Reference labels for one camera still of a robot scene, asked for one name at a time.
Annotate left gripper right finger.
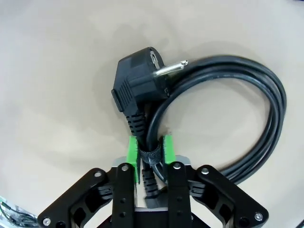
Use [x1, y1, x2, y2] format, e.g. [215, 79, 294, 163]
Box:
[163, 134, 269, 228]

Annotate black velcro strap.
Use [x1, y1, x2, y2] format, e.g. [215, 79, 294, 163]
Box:
[139, 146, 163, 166]

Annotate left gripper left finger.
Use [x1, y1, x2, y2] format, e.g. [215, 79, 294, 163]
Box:
[37, 135, 141, 228]

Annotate thick black power cable coil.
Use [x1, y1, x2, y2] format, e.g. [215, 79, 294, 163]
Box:
[111, 47, 287, 209]

